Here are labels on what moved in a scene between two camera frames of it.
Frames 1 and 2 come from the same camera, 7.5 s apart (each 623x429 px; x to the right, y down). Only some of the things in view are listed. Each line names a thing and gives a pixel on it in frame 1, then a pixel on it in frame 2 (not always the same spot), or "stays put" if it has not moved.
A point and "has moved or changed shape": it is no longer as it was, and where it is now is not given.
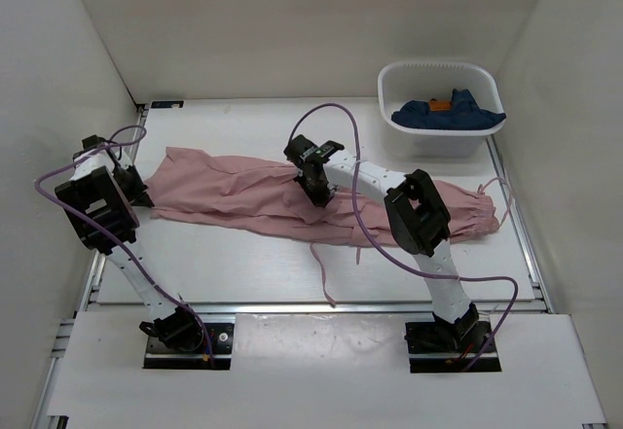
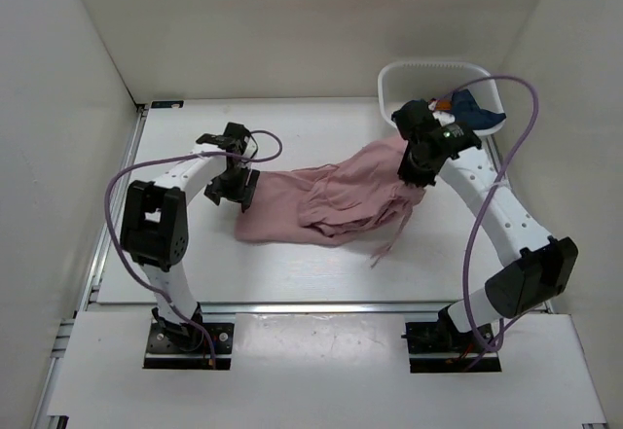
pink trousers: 193,189 has moved or changed shape
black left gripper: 138,196 -> 242,195
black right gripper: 318,199 -> 407,175
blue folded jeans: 460,113 stays put
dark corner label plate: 167,104 stays put
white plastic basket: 402,82 stays put
